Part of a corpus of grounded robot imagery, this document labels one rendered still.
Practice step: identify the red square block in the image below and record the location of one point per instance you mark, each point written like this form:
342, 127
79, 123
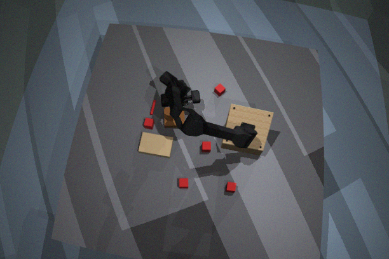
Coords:
183, 183
206, 146
149, 124
230, 187
219, 89

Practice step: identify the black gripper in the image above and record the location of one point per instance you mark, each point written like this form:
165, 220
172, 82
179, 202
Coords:
195, 97

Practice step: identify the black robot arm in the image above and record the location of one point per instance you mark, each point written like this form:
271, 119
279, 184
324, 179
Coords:
195, 125

